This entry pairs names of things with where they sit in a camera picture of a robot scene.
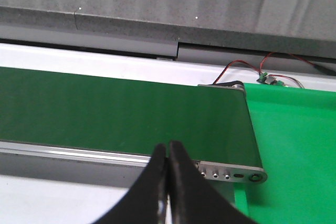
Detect green plastic bin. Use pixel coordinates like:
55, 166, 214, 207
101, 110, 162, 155
235, 84, 335, 223

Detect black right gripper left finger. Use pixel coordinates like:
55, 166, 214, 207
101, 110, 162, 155
95, 144, 167, 223

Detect green conveyor belt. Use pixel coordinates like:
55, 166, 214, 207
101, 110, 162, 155
1, 67, 262, 167

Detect aluminium conveyor frame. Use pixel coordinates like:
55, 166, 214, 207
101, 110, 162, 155
1, 84, 267, 187

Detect grey speckled stone counter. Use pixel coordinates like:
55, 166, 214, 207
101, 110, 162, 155
1, 0, 335, 68

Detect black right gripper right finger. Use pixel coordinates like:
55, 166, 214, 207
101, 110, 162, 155
167, 141, 255, 223

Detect small green circuit board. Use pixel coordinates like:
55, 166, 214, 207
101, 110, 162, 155
257, 72, 287, 87

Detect red and black wires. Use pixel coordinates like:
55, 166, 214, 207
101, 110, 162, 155
212, 51, 336, 88

